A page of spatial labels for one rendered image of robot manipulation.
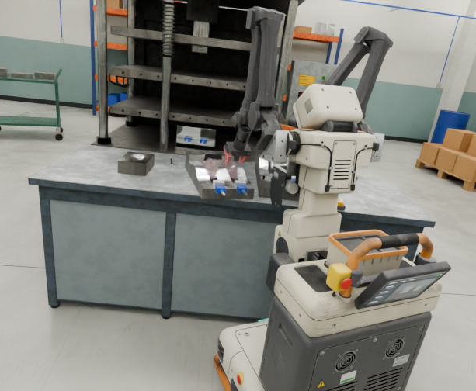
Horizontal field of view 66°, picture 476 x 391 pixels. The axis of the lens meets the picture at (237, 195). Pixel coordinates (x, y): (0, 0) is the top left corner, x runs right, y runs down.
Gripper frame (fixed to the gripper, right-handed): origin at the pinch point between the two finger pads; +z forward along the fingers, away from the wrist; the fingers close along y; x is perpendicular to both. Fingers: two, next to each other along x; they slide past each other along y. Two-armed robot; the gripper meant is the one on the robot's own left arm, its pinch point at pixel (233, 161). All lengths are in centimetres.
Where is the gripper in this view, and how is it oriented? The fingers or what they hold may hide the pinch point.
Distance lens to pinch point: 168.3
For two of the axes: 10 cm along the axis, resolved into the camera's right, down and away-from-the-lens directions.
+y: -9.1, 0.4, -4.1
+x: 3.0, 7.4, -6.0
